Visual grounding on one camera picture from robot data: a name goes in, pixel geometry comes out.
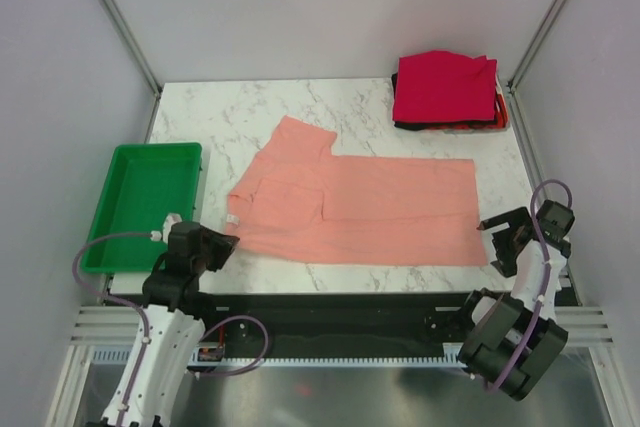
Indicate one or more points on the pink t shirt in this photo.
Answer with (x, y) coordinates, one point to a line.
(299, 201)

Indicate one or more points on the white slotted cable duct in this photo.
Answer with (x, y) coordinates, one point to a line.
(446, 357)

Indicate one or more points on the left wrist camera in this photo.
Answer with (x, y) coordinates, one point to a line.
(170, 220)

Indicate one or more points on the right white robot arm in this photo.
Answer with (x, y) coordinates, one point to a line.
(513, 338)

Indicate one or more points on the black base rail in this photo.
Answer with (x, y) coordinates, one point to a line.
(324, 324)

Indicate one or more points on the aluminium frame post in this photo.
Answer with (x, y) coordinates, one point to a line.
(548, 21)
(131, 44)

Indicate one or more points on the folded red t shirt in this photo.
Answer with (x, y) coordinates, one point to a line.
(440, 63)

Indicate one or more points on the right aluminium frame post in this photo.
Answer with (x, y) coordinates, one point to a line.
(548, 21)

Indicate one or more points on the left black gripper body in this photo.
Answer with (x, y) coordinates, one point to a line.
(197, 262)

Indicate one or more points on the left aluminium frame post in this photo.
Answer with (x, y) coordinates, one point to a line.
(131, 44)

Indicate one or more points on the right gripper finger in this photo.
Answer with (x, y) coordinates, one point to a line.
(505, 265)
(515, 219)

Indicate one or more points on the green plastic tray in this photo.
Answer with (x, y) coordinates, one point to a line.
(144, 183)

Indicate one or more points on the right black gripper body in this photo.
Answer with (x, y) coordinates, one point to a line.
(504, 238)

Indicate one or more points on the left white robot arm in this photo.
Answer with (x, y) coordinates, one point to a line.
(170, 325)

